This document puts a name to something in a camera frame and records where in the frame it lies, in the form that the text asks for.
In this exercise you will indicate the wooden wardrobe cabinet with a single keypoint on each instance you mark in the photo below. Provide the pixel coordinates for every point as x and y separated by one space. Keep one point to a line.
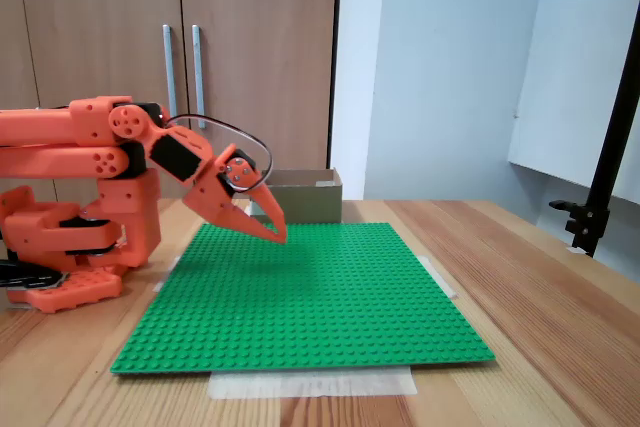
250 22

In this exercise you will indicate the black camera stand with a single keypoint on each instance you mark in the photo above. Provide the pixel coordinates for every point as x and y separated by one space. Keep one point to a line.
585 227

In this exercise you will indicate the brown cardboard box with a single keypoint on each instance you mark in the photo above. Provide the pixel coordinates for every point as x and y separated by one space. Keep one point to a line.
315 202

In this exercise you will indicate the masking tape strip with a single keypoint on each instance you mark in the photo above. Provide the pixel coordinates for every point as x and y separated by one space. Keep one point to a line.
160 286
310 384
445 284

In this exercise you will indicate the green lego baseplate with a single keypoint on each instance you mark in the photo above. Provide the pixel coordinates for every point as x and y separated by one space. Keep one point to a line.
300 307

